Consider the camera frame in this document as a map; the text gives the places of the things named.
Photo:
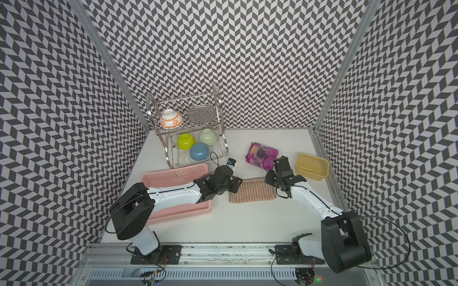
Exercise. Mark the yellow plastic tray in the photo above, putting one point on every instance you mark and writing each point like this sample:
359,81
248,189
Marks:
312,167

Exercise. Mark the blue bowl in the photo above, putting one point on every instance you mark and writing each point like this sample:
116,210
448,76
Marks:
199,152

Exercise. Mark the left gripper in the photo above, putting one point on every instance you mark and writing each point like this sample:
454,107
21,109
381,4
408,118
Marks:
236,183

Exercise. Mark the purple snack bag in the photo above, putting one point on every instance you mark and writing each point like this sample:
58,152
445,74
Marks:
262,156

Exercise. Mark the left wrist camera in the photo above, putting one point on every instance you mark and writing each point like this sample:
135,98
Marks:
231,163

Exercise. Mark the lime green bowl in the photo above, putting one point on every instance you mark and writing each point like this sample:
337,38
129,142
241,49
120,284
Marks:
186,141

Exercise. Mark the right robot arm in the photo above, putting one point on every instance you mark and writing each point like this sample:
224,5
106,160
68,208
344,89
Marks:
342,242

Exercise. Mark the pale green bowl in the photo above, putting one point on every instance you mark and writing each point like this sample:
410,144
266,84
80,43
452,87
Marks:
208,137

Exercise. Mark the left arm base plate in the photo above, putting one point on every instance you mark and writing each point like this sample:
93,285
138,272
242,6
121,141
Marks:
165,254

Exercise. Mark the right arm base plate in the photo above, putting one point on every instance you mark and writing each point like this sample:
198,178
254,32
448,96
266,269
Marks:
288,255

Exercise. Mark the metal dish rack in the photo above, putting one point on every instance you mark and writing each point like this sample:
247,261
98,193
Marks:
176,158

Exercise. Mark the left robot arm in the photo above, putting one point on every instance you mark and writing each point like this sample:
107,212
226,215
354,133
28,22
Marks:
130,213

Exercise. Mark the pink plastic basket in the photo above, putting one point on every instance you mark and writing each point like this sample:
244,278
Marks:
176,195

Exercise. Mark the striped brown dishcloth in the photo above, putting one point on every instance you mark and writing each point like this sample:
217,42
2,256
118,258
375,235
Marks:
252,190

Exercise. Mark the white orange patterned bowl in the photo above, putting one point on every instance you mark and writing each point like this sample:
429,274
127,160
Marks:
171,119

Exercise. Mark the aluminium front rail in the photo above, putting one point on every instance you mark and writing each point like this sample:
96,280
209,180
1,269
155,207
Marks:
106,255

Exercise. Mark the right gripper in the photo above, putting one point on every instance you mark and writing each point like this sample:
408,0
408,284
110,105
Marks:
268,179

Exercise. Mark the grey patterned plate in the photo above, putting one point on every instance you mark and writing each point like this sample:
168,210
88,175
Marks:
201,114

